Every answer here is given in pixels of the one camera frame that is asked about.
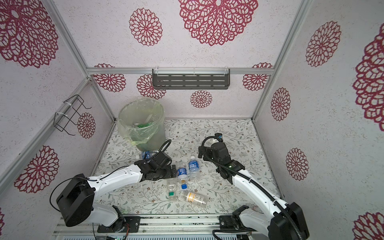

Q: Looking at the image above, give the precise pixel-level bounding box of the clear bottle yellow label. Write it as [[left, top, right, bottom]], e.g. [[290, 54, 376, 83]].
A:
[[179, 191, 209, 209]]

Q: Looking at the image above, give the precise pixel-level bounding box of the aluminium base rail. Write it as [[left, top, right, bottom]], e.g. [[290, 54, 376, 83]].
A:
[[52, 214, 232, 239]]

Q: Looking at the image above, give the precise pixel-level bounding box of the Pocari bottle white cap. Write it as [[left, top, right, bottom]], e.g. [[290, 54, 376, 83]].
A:
[[188, 156, 200, 182]]

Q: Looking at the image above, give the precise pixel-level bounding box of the clear bottle green cap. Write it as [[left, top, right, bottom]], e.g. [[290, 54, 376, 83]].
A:
[[167, 178, 178, 202]]

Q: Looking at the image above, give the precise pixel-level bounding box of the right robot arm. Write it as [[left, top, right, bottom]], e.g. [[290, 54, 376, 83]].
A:
[[199, 142, 310, 240]]

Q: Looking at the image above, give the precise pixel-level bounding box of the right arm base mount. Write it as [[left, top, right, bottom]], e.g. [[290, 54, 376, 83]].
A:
[[219, 215, 254, 232]]

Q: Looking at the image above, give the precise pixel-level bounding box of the clear bottle blue label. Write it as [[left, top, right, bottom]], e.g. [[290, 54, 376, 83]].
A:
[[136, 151, 158, 160]]

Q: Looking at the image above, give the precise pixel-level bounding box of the Pocari bottle blue cap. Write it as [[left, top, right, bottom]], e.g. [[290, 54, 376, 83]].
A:
[[177, 163, 188, 191]]

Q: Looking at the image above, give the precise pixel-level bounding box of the black wire wall rack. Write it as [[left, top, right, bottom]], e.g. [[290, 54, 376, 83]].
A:
[[53, 95, 91, 136]]

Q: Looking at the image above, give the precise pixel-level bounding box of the clear plastic bin liner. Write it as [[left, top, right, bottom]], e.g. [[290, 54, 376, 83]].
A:
[[116, 96, 166, 147]]

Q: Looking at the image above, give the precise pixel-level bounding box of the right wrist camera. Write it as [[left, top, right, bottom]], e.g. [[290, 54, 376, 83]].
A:
[[215, 133, 223, 142]]

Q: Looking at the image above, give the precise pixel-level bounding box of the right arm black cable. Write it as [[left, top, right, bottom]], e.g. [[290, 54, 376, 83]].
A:
[[200, 136, 304, 240]]

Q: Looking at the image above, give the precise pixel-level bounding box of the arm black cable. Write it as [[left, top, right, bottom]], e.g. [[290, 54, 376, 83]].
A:
[[149, 139, 172, 163], [200, 136, 304, 240]]

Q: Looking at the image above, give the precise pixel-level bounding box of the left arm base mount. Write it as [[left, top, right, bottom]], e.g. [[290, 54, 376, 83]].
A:
[[97, 216, 141, 234]]

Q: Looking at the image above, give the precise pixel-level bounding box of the grey slotted wall shelf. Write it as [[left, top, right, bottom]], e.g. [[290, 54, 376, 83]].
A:
[[152, 69, 231, 90]]

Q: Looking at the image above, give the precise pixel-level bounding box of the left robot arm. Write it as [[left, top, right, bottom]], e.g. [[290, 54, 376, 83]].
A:
[[56, 152, 177, 232]]

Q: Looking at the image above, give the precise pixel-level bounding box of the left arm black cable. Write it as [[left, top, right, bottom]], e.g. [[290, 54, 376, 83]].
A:
[[149, 139, 172, 163]]

